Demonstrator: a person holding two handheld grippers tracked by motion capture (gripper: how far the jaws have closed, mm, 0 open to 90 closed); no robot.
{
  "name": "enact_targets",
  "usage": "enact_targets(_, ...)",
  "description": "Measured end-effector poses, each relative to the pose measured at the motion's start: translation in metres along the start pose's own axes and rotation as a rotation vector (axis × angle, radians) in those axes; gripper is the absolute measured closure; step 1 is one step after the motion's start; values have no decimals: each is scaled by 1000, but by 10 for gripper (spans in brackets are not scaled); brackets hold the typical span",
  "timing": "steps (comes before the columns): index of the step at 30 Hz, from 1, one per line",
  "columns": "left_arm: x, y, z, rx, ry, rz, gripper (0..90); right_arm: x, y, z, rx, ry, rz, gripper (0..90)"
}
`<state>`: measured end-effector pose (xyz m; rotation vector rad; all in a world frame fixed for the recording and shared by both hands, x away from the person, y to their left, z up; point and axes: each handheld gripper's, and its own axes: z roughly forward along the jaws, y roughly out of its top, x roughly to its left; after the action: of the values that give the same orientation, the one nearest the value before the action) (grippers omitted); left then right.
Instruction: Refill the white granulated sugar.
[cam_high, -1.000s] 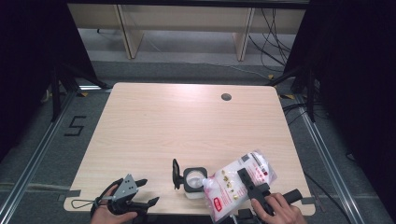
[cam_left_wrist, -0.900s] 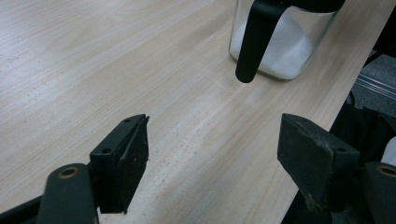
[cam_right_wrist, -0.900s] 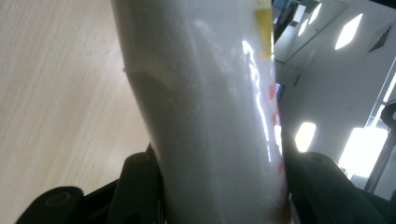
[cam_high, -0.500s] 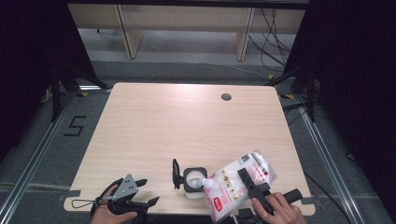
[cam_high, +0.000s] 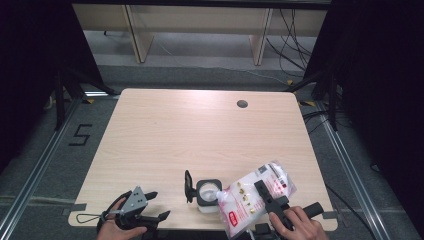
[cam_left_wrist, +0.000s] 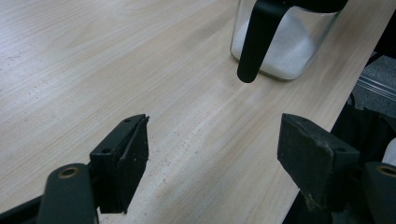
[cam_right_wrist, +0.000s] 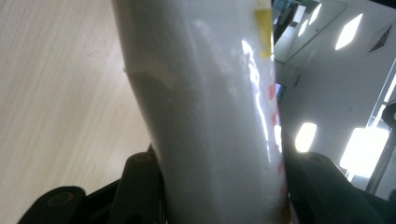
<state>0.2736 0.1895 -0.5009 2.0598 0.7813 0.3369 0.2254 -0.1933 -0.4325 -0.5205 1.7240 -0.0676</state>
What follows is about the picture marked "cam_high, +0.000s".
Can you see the black metal stand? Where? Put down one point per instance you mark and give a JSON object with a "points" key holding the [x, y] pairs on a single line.
{"points": [[60, 100], [332, 103]]}

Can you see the square glass jar black lid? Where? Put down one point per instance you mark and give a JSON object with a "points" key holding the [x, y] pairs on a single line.
{"points": [[208, 193]]}

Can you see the yellow floor tape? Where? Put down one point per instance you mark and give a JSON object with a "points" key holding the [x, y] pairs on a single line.
{"points": [[308, 103]]}

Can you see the white plastic bag red label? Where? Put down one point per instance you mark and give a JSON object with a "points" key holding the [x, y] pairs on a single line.
{"points": [[240, 200]]}

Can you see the person's right hand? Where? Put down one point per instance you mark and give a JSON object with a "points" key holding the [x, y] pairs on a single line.
{"points": [[300, 228]]}

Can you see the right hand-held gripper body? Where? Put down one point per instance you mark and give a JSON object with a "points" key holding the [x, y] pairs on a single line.
{"points": [[281, 205]]}

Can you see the grey tape strip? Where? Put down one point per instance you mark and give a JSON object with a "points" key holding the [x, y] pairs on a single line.
{"points": [[78, 207], [330, 215]]}

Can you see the black curtain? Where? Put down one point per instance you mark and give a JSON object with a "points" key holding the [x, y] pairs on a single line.
{"points": [[383, 83], [30, 66]]}

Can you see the person's left hand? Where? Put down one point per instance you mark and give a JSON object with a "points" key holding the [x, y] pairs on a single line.
{"points": [[115, 231]]}

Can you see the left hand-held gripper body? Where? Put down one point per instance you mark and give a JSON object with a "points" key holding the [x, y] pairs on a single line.
{"points": [[135, 201]]}

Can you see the aluminium floor rail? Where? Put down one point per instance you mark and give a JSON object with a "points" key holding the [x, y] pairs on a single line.
{"points": [[42, 164], [349, 166]]}

